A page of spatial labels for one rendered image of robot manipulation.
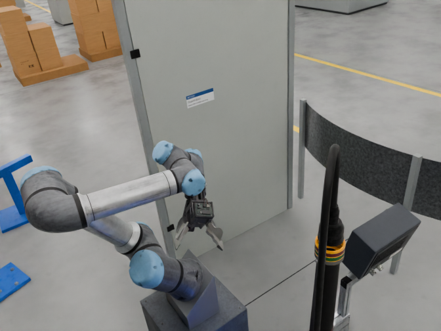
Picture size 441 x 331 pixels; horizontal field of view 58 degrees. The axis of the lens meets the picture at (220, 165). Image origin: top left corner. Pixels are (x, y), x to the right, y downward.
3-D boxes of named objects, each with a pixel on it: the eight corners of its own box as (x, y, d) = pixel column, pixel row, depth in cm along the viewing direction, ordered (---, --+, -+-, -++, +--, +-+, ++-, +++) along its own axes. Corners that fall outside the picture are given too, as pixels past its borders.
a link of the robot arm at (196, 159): (173, 154, 137) (190, 162, 143) (175, 180, 131) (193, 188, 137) (189, 143, 133) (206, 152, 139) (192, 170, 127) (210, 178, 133)
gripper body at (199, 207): (191, 217, 118) (188, 182, 125) (184, 229, 125) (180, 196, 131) (215, 218, 121) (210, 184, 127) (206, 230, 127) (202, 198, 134)
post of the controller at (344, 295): (342, 318, 156) (346, 284, 146) (336, 312, 159) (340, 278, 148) (348, 314, 158) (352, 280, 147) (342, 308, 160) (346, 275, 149)
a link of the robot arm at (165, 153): (174, 151, 119) (199, 163, 126) (161, 134, 126) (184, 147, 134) (160, 171, 120) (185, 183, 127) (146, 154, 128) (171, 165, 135)
